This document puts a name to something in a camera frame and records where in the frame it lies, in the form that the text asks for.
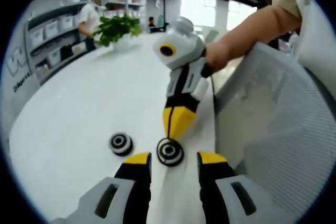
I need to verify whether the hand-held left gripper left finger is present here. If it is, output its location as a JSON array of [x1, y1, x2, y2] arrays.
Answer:
[[50, 151, 153, 224]]

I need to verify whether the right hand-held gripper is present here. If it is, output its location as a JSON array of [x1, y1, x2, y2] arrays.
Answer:
[[151, 16, 211, 141]]

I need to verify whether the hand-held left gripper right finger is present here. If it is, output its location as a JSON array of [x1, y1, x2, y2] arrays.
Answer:
[[196, 151, 291, 224]]

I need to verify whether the person's right forearm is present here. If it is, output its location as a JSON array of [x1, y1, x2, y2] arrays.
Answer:
[[222, 5, 301, 65]]

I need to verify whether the grey mesh chair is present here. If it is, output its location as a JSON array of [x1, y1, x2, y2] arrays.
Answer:
[[214, 41, 336, 224]]

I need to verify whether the white table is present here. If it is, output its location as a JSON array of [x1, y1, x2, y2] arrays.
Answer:
[[8, 33, 238, 224]]

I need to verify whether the green potted plant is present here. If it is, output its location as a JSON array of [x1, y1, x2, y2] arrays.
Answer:
[[91, 15, 143, 51]]

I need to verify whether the shelf with white bins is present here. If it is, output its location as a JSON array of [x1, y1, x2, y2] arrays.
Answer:
[[24, 0, 148, 86]]

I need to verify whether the person's body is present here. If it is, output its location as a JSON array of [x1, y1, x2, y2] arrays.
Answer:
[[278, 0, 336, 78]]

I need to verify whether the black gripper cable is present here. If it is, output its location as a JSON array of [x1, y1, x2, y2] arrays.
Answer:
[[209, 73, 219, 118]]

